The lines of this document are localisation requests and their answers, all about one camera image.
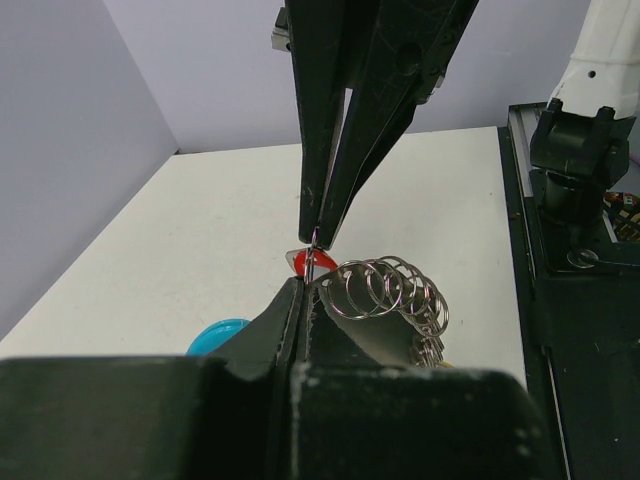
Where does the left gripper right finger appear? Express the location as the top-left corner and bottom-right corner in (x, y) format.
(292, 286), (561, 479)

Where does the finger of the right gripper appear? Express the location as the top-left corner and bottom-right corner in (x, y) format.
(317, 1), (477, 249)
(285, 1), (380, 243)

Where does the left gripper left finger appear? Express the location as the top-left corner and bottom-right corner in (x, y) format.
(1, 278), (305, 479)

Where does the large keyring blue handle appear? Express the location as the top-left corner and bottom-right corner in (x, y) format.
(187, 256), (450, 368)

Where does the red tag key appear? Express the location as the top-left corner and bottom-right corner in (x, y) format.
(285, 228), (338, 283)

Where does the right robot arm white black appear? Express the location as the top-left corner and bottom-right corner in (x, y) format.
(272, 1), (639, 279)

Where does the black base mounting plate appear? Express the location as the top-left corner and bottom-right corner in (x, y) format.
(498, 104), (639, 479)

